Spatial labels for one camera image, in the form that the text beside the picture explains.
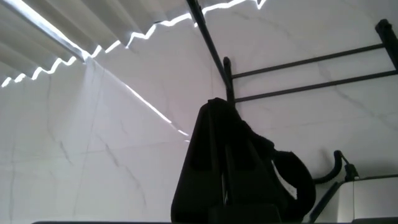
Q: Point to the black shorts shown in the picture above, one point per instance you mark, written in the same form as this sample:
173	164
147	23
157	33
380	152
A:
298	174

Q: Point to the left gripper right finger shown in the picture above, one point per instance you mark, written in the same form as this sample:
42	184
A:
252	193

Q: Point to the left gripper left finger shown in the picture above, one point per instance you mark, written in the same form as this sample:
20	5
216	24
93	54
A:
199	186

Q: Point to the white curtain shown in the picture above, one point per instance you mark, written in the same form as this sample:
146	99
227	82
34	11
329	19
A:
62	15

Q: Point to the black clothes rack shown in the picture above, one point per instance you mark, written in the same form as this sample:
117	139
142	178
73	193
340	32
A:
388	37

